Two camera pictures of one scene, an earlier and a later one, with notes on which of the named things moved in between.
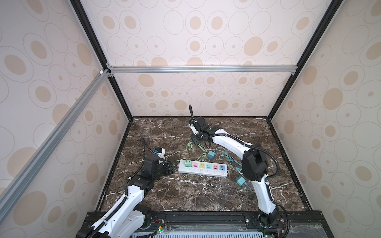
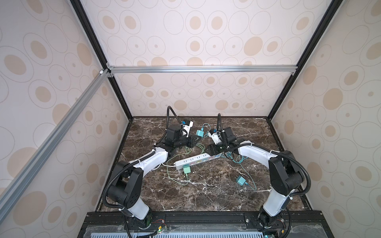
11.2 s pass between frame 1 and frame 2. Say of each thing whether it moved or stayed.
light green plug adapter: moved
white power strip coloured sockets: moved
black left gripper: moved
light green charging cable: moved
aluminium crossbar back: stayed
